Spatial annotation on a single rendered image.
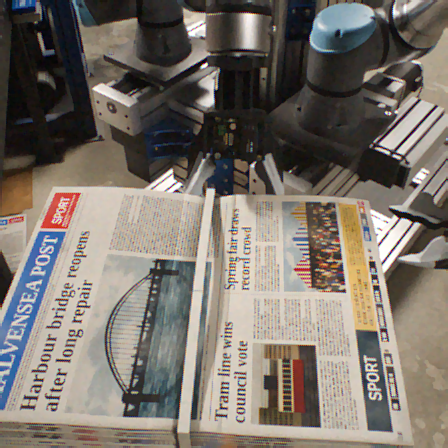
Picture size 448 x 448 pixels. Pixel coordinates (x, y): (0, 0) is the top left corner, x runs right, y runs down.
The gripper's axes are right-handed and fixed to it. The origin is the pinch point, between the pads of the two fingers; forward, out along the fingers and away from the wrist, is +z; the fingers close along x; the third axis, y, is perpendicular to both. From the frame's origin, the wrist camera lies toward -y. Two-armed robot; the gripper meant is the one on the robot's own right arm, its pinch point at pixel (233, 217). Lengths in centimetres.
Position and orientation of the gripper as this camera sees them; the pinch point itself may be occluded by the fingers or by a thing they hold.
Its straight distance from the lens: 68.3
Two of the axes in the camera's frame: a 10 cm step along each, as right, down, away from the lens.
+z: -0.2, 9.6, 2.8
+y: -0.4, 2.8, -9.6
